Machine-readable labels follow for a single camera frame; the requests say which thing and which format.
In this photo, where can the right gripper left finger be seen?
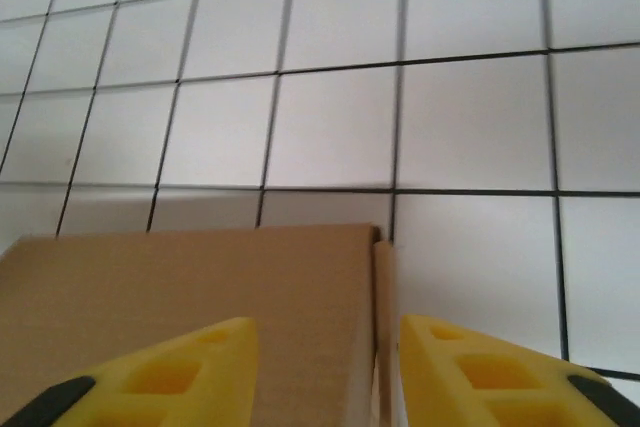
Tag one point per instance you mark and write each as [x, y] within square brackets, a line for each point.
[175, 387]

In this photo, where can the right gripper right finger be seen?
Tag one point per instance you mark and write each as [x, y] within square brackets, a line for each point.
[500, 387]

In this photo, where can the brown cardboard box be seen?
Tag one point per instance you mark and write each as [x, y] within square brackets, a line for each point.
[200, 272]

